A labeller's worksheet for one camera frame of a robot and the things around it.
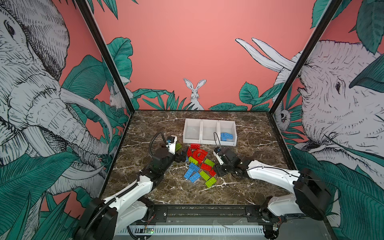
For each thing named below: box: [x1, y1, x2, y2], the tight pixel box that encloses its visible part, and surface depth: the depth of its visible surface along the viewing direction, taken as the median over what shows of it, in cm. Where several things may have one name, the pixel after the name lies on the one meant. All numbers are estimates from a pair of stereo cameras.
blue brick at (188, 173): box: [183, 167, 194, 180], surface depth 88 cm
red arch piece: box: [192, 149, 208, 164], surface depth 96 cm
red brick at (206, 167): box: [200, 163, 213, 172], surface depth 90 cm
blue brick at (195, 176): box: [189, 172, 201, 183], surface depth 87 cm
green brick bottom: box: [205, 176, 217, 188], surface depth 85 cm
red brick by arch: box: [187, 146, 193, 158], surface depth 97 cm
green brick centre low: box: [199, 170, 211, 181], surface depth 88 cm
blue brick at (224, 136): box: [220, 132, 228, 141], surface depth 104 cm
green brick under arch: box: [188, 156, 199, 165], surface depth 93 cm
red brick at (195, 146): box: [190, 143, 201, 149], surface depth 100 cm
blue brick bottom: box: [220, 132, 234, 141], surface depth 104 cm
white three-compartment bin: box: [183, 118, 238, 147], surface depth 106 cm
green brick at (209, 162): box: [204, 158, 216, 168], surface depth 95 cm
